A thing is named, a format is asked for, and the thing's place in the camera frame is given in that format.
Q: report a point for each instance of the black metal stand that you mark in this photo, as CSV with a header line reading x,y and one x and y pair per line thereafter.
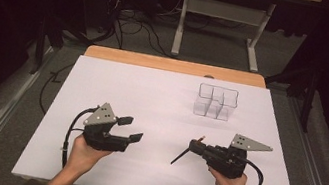
x,y
309,96
40,44

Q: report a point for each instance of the black pencil with orange end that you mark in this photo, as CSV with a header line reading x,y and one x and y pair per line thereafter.
x,y
179,157

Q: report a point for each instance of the wooden table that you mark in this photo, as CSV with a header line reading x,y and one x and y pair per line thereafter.
x,y
144,59

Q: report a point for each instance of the white board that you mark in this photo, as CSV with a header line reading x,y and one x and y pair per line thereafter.
x,y
151,178

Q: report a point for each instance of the white metal desk frame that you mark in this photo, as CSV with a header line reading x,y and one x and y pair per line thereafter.
x,y
223,10

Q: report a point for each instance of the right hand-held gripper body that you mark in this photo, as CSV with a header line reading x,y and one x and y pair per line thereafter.
x,y
225,161

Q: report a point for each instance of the clear plastic compartment organizer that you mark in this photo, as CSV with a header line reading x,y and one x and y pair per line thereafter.
x,y
216,103

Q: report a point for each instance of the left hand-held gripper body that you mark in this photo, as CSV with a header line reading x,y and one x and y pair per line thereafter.
x,y
104,138

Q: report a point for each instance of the person's left hand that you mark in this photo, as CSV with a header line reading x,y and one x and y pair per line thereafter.
x,y
85,157

